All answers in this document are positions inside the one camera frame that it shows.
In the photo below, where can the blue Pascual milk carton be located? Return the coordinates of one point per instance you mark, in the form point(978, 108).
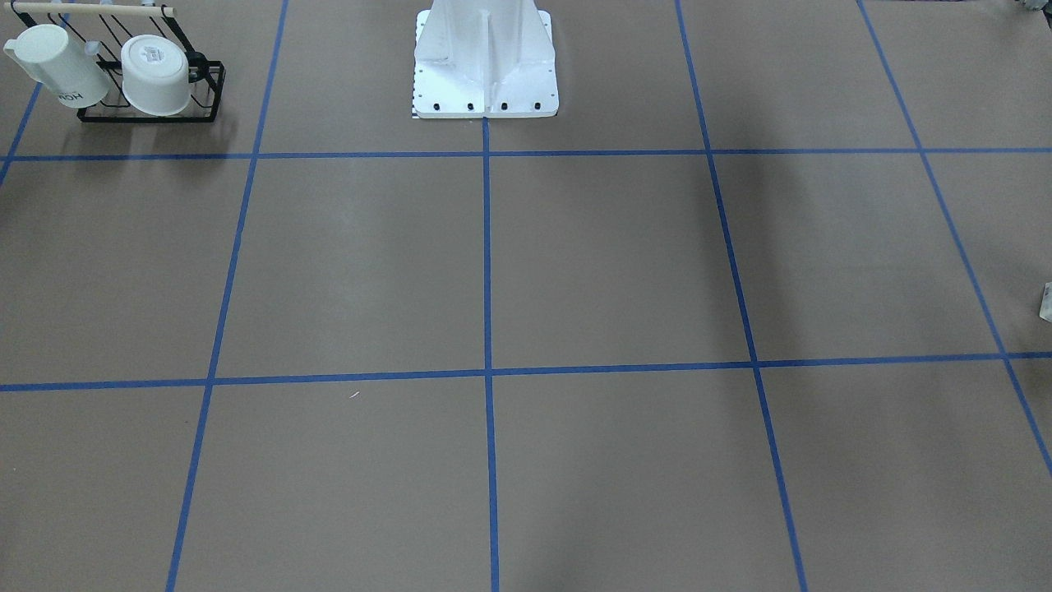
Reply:
point(1045, 309)

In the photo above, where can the white cup bottom on rack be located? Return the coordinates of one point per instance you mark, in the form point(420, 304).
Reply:
point(155, 75)

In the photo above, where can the white HOME mug on rack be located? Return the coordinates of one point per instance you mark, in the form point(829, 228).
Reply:
point(49, 56)

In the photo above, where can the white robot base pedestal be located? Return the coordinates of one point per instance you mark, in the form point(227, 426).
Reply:
point(484, 59)

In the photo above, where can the black wire cup rack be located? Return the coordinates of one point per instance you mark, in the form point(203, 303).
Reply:
point(113, 62)

